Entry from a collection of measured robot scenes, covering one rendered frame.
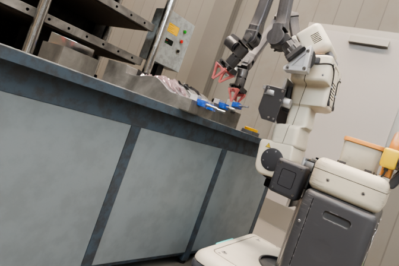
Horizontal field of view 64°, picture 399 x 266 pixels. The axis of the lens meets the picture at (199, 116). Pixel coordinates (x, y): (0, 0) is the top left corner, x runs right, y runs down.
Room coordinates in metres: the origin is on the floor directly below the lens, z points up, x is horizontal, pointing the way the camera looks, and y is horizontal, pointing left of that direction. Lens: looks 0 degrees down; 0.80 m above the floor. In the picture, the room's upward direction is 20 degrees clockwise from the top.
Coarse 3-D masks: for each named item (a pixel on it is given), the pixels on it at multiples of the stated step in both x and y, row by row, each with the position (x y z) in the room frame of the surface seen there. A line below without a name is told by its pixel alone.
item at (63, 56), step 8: (40, 48) 1.29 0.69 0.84; (48, 48) 1.24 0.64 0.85; (56, 48) 1.19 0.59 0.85; (64, 48) 1.16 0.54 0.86; (40, 56) 1.27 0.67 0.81; (48, 56) 1.22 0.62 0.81; (56, 56) 1.18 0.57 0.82; (64, 56) 1.17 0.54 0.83; (72, 56) 1.19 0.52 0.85; (80, 56) 1.21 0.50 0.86; (88, 56) 1.23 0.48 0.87; (64, 64) 1.18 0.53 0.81; (72, 64) 1.20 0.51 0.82; (80, 64) 1.22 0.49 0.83; (88, 64) 1.24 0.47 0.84; (96, 64) 1.27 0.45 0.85; (88, 72) 1.25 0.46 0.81
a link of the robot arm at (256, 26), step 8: (264, 0) 1.47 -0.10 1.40; (272, 0) 1.48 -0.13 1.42; (256, 8) 1.49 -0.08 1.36; (264, 8) 1.47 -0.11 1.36; (256, 16) 1.48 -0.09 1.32; (264, 16) 1.47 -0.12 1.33; (256, 24) 1.46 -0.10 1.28; (264, 24) 1.50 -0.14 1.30; (248, 32) 1.47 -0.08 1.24; (256, 32) 1.45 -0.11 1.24; (256, 40) 1.48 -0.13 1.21
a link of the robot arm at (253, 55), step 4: (272, 20) 1.92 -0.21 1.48; (272, 24) 1.90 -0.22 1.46; (268, 28) 1.90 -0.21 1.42; (264, 32) 1.89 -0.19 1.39; (264, 36) 1.88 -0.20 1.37; (264, 40) 1.87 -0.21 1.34; (260, 44) 1.86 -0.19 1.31; (264, 44) 1.86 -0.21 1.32; (256, 48) 1.85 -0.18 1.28; (260, 48) 1.85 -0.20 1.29; (252, 52) 1.84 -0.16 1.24; (256, 52) 1.84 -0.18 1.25; (260, 52) 1.86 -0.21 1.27; (248, 56) 1.83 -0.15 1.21; (252, 56) 1.82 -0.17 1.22; (256, 56) 1.85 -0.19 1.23; (252, 60) 1.82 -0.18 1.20; (248, 64) 1.81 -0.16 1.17; (252, 64) 1.86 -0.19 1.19; (248, 68) 1.84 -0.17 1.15
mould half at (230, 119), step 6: (192, 90) 1.94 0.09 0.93; (204, 96) 2.01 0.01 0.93; (216, 114) 1.67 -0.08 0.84; (222, 114) 1.71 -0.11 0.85; (228, 114) 1.74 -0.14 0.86; (234, 114) 1.78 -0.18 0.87; (240, 114) 1.83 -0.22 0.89; (216, 120) 1.68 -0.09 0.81; (222, 120) 1.72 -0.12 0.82; (228, 120) 1.76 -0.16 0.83; (234, 120) 1.80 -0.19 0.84; (234, 126) 1.81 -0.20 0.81
